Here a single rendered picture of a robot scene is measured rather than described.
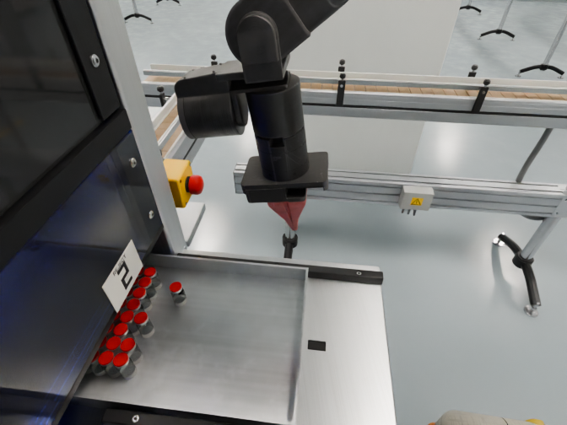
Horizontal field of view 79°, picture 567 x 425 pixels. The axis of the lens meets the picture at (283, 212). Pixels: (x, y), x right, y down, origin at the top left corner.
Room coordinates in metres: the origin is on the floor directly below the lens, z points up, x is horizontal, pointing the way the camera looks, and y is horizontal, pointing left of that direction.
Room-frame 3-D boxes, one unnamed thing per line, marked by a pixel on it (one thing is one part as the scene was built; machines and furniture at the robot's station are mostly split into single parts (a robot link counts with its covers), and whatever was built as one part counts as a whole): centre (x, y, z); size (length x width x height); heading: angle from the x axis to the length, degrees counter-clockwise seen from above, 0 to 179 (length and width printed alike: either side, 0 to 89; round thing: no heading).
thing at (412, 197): (1.11, -0.55, 0.50); 0.12 x 0.05 x 0.09; 83
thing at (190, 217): (0.58, 0.27, 0.87); 0.14 x 0.13 x 0.02; 83
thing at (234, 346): (0.30, 0.14, 0.90); 0.34 x 0.26 x 0.04; 83
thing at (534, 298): (1.10, -1.18, 0.07); 0.50 x 0.08 x 0.14; 173
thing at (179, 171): (0.56, 0.23, 0.99); 0.08 x 0.07 x 0.07; 83
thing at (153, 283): (0.31, 0.25, 0.90); 0.18 x 0.02 x 0.05; 173
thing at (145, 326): (0.29, 0.23, 0.90); 0.02 x 0.02 x 0.05
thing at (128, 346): (0.25, 0.23, 0.90); 0.02 x 0.02 x 0.05
